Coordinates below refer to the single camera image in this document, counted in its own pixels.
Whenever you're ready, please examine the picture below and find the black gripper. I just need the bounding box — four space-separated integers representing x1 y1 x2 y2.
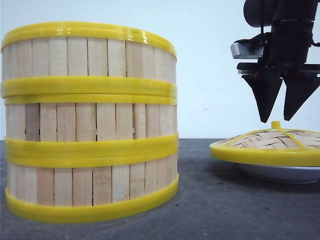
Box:
237 19 320 123

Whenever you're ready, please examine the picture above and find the woven bamboo steamer lid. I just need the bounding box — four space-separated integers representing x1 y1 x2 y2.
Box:
209 121 320 167

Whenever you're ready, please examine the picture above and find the bamboo steamer basket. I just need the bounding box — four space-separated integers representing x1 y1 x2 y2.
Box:
5 102 178 168
5 153 179 224
1 21 177 105

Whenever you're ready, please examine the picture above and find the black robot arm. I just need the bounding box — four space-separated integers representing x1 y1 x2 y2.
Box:
230 0 320 123

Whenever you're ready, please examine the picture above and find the white plate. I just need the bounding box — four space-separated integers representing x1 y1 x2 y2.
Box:
226 161 320 184

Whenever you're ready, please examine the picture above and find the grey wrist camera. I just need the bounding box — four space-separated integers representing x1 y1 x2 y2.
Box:
230 32 271 59

